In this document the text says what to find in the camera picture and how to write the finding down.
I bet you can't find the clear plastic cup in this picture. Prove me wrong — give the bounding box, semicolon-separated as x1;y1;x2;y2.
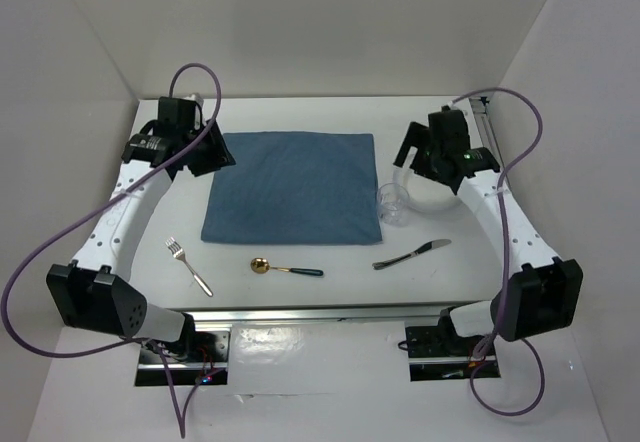
377;183;409;227

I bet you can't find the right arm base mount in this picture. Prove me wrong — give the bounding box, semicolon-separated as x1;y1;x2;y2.
397;326;501;382

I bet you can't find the blue cloth napkin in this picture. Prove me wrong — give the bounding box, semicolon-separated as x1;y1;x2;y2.
201;131;382;246

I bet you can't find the gold spoon with dark handle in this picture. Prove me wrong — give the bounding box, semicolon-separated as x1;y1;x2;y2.
250;258;324;278

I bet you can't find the silver fork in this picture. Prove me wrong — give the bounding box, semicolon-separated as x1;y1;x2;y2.
165;237;213;298

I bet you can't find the aluminium rail frame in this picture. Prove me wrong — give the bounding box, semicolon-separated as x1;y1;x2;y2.
469;95;551;317

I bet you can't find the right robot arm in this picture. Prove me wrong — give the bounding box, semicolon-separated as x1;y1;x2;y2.
394;108;583;354

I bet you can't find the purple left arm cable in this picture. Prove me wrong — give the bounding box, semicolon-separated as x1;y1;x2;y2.
2;63;224;438

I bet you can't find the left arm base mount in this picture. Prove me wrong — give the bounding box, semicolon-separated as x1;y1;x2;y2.
134;327;231;387

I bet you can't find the clear glass plate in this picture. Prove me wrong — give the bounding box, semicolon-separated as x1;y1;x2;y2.
393;167;461;214

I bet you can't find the silver table knife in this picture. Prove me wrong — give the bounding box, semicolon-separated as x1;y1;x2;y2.
372;239;451;270

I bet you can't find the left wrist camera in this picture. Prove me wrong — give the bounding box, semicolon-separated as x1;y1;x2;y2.
154;94;204;136

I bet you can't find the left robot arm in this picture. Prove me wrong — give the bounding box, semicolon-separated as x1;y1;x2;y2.
46;121;234;361

